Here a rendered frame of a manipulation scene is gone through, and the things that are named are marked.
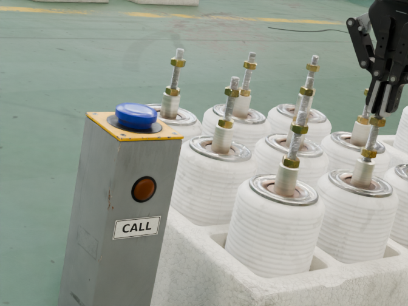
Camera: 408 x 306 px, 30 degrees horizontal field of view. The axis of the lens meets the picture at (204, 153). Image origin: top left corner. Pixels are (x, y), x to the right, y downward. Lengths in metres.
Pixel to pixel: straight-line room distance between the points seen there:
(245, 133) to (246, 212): 0.24
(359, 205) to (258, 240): 0.13
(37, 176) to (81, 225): 0.64
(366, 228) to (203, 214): 0.18
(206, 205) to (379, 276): 0.21
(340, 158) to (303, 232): 0.25
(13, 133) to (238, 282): 0.90
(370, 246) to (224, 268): 0.19
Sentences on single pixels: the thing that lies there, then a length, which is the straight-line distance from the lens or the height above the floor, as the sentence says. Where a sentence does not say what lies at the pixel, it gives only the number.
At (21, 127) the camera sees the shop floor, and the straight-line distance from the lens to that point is 1.62.
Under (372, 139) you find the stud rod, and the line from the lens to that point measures 0.88.
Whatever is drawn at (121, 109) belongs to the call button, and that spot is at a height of 0.33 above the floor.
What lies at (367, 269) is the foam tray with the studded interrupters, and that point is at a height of 0.18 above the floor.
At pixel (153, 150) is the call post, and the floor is 0.30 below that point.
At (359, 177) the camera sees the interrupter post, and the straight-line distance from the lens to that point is 0.89.
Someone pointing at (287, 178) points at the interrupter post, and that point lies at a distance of 0.80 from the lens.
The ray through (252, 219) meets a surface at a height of 0.23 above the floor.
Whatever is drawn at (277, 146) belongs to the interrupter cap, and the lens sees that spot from 0.95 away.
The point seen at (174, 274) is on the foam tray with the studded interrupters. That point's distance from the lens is 0.86.
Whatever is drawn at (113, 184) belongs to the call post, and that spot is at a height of 0.27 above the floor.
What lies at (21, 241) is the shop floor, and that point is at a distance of 1.16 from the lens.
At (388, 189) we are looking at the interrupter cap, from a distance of 0.90.
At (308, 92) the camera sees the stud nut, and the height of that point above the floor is 0.33.
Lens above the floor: 0.54
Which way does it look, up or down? 19 degrees down
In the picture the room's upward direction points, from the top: 12 degrees clockwise
